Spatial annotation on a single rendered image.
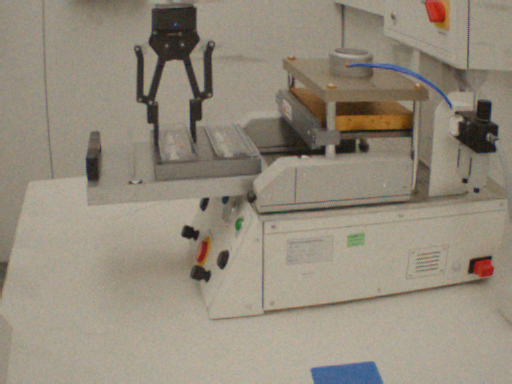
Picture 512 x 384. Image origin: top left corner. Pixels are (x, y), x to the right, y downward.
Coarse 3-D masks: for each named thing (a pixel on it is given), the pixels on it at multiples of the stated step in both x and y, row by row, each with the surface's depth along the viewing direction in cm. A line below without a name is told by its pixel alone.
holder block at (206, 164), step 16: (240, 128) 119; (208, 144) 110; (160, 160) 103; (192, 160) 103; (208, 160) 103; (224, 160) 103; (240, 160) 103; (256, 160) 104; (160, 176) 102; (176, 176) 102; (192, 176) 103
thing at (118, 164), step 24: (120, 144) 119; (144, 144) 119; (120, 168) 107; (144, 168) 107; (264, 168) 107; (96, 192) 99; (120, 192) 100; (144, 192) 101; (168, 192) 102; (192, 192) 102; (216, 192) 103; (240, 192) 104
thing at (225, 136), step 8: (232, 120) 120; (208, 128) 116; (216, 128) 116; (224, 128) 116; (232, 128) 116; (216, 136) 111; (224, 136) 111; (232, 136) 111; (240, 136) 111; (216, 144) 107; (224, 144) 107; (232, 144) 107; (240, 144) 107; (224, 152) 103
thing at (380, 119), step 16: (304, 96) 115; (320, 112) 105; (336, 112) 105; (352, 112) 105; (368, 112) 106; (384, 112) 106; (400, 112) 106; (352, 128) 104; (368, 128) 105; (384, 128) 106; (400, 128) 106
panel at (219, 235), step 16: (208, 208) 126; (240, 208) 108; (192, 224) 133; (208, 224) 122; (224, 224) 113; (192, 240) 129; (208, 240) 118; (224, 240) 110; (240, 240) 103; (192, 256) 125; (208, 256) 115; (224, 272) 105; (208, 288) 110; (208, 304) 107
